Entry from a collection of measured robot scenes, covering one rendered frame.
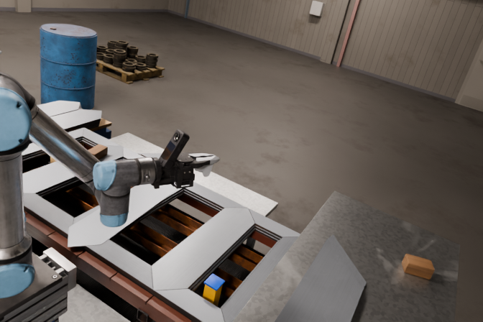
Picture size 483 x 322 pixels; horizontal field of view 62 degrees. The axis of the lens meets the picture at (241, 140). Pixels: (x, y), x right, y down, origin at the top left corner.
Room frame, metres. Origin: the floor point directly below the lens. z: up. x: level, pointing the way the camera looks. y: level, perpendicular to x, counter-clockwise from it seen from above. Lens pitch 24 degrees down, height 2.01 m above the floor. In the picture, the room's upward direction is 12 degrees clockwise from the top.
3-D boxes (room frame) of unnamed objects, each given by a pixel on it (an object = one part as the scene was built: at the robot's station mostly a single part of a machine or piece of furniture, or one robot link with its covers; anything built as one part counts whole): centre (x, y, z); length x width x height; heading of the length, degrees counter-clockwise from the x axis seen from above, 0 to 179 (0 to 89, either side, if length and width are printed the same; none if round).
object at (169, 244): (1.62, 0.46, 0.70); 1.66 x 0.08 x 0.05; 65
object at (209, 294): (1.18, -0.01, 0.78); 0.05 x 0.05 x 0.19; 65
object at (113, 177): (0.91, 0.31, 1.43); 0.11 x 0.08 x 0.09; 126
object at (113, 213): (0.93, 0.31, 1.34); 0.11 x 0.08 x 0.11; 37
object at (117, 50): (6.27, 2.19, 0.23); 1.22 x 0.84 x 0.45; 62
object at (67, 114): (2.29, 1.27, 0.82); 0.80 x 0.40 x 0.06; 155
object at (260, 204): (2.19, 0.31, 0.74); 1.20 x 0.26 x 0.03; 65
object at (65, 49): (4.48, 2.17, 0.46); 0.61 x 0.61 x 0.92
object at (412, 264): (1.29, -0.77, 1.08); 0.10 x 0.06 x 0.05; 84
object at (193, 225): (1.81, 0.37, 0.70); 1.66 x 0.08 x 0.05; 65
